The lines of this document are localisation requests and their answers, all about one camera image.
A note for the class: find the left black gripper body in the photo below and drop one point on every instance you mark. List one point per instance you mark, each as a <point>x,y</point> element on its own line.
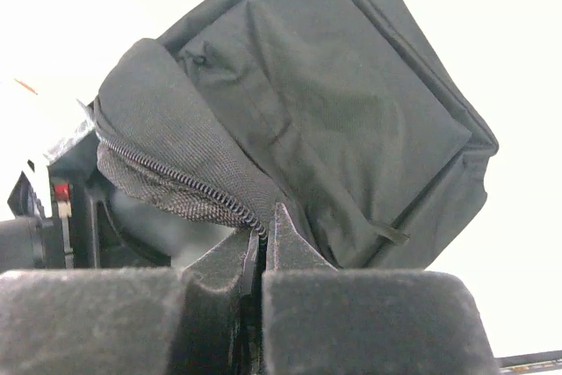
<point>61,213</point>

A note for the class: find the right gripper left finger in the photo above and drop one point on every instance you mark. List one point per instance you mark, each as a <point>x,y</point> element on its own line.
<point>127,321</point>

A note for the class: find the black student backpack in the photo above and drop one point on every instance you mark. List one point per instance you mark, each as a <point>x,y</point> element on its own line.
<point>338,109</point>

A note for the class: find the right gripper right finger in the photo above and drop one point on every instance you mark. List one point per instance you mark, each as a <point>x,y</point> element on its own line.
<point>321,320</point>

